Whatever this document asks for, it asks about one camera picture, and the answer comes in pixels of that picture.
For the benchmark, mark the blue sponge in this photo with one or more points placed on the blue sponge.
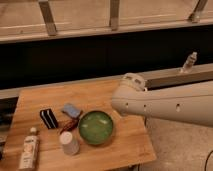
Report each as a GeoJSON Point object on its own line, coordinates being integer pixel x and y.
{"type": "Point", "coordinates": [71, 110]}

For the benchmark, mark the black white eraser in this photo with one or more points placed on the black white eraser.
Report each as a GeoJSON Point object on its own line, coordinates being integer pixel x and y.
{"type": "Point", "coordinates": [49, 118]}

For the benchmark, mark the white ceramic cup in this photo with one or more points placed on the white ceramic cup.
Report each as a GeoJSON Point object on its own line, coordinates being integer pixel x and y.
{"type": "Point", "coordinates": [69, 143]}

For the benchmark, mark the grey spray bottle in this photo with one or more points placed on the grey spray bottle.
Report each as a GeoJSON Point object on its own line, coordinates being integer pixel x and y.
{"type": "Point", "coordinates": [191, 59]}

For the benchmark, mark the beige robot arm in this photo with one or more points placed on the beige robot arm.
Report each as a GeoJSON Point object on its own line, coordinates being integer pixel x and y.
{"type": "Point", "coordinates": [191, 103]}

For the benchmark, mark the wooden table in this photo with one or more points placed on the wooden table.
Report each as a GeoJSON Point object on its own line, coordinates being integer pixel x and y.
{"type": "Point", "coordinates": [128, 145]}

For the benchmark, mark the red brown small tool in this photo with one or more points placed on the red brown small tool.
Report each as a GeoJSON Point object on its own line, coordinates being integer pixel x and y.
{"type": "Point", "coordinates": [70, 125]}

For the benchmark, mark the white lotion bottle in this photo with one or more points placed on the white lotion bottle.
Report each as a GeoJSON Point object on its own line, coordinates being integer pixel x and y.
{"type": "Point", "coordinates": [30, 150]}

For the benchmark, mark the green bowl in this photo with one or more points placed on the green bowl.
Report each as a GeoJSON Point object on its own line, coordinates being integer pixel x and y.
{"type": "Point", "coordinates": [96, 127]}

